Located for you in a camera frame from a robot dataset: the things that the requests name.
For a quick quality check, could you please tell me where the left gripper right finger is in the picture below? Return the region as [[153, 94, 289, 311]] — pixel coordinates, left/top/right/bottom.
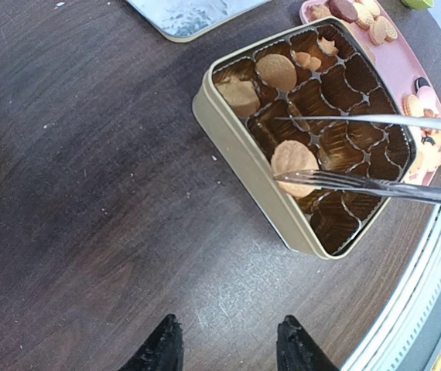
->
[[276, 315, 340, 371]]

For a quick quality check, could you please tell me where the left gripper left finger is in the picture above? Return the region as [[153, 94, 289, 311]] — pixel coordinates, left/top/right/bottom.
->
[[118, 314, 184, 371]]

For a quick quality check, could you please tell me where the plain round tan cookie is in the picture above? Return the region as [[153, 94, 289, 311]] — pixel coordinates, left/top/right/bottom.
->
[[271, 140, 319, 198]]

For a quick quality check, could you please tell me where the metal tongs white handle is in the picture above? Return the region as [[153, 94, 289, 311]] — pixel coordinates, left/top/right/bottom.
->
[[272, 114, 441, 209]]

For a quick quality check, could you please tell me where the gold cookie tin box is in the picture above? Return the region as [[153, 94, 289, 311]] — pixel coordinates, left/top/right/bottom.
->
[[193, 17, 417, 260]]

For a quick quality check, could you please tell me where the black sandwich cookie right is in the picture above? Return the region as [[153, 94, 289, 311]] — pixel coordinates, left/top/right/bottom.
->
[[414, 77, 431, 94]]

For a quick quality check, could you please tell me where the silver tin lid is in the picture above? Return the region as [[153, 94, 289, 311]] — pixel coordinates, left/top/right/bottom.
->
[[128, 0, 265, 43]]

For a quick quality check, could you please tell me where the pink plastic tray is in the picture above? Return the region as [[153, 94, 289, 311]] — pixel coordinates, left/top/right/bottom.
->
[[299, 0, 441, 186]]

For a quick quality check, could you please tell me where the brown chocolate round cookie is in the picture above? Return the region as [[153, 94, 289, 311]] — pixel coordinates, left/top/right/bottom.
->
[[328, 0, 358, 22]]

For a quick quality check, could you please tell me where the green plastic bowl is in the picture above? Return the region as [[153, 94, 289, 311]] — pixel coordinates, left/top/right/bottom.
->
[[402, 0, 434, 10]]

